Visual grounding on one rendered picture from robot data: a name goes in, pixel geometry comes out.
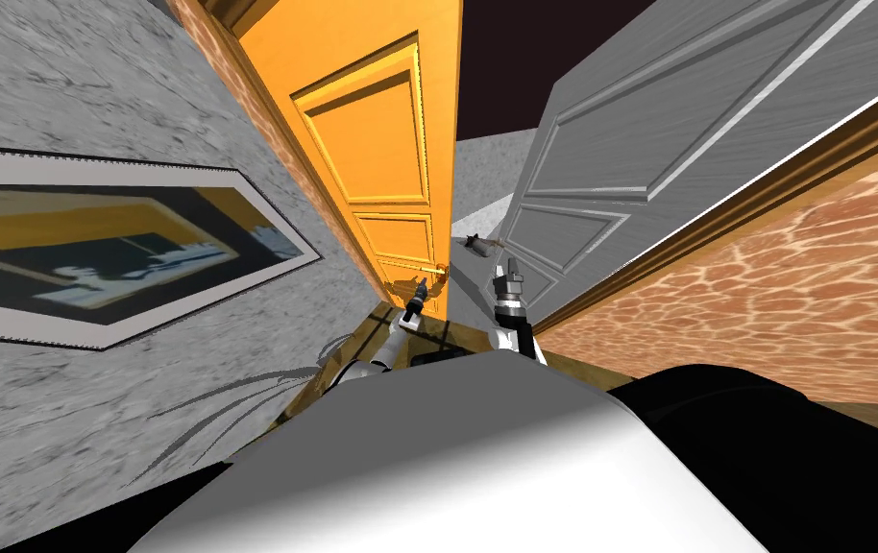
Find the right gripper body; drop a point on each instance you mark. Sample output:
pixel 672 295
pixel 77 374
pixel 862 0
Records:
pixel 509 286

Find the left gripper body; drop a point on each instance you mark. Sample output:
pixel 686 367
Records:
pixel 414 302

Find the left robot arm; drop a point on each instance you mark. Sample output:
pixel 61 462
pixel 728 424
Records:
pixel 387 349

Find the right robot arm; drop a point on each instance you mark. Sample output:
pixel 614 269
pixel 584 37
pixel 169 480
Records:
pixel 754 453

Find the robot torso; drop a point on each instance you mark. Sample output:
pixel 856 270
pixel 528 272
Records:
pixel 439 461

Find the orange panelled door leaf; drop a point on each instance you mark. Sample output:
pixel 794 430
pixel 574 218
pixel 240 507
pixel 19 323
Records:
pixel 370 123

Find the grey panelled door leaf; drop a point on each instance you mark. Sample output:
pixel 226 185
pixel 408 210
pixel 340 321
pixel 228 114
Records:
pixel 662 107

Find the framed picture on wall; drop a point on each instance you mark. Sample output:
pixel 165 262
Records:
pixel 101 246

